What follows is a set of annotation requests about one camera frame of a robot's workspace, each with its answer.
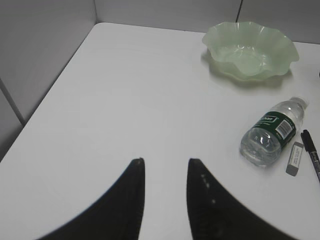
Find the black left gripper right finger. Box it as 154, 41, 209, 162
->
186, 158, 291, 240

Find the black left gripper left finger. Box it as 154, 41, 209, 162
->
42, 158, 146, 240

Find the clear water bottle green label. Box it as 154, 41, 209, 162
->
239, 96, 309, 167

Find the black marker pen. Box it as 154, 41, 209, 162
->
300, 129, 320, 181

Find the grey white eraser left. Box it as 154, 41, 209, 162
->
286, 142, 304, 177

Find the pale green wavy plate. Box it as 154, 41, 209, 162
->
202, 21, 300, 82

